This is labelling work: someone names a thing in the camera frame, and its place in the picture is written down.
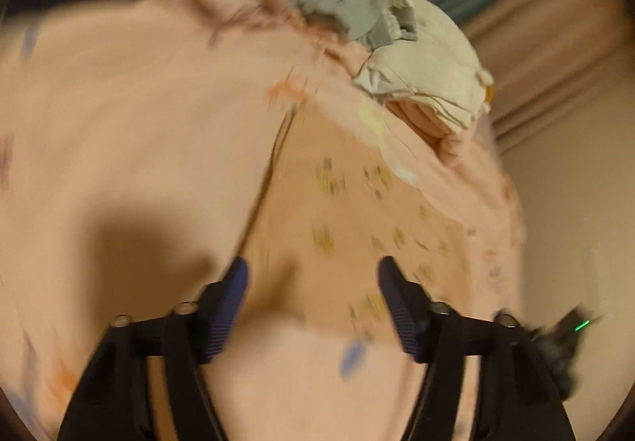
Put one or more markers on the white garment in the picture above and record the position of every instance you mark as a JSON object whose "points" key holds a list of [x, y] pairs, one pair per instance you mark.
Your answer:
{"points": [[431, 69]]}

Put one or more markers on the light pink garment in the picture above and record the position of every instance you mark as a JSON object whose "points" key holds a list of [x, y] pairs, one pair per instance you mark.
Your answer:
{"points": [[441, 133]]}

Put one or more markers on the pink printed blanket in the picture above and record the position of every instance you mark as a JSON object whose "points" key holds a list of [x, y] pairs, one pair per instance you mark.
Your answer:
{"points": [[124, 148]]}

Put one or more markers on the beige curtain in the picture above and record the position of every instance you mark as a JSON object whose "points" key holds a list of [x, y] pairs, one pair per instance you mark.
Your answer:
{"points": [[545, 39]]}

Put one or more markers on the orange printed baby shirt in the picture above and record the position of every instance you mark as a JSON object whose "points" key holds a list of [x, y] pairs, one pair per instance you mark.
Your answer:
{"points": [[347, 223]]}

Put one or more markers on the grey garment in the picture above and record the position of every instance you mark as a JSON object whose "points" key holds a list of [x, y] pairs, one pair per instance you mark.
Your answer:
{"points": [[357, 7]]}

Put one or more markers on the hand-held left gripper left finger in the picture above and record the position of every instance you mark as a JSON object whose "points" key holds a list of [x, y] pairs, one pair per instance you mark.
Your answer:
{"points": [[225, 307]]}

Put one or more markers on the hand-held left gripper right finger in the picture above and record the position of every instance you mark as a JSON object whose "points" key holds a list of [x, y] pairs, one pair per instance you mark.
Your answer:
{"points": [[399, 307]]}

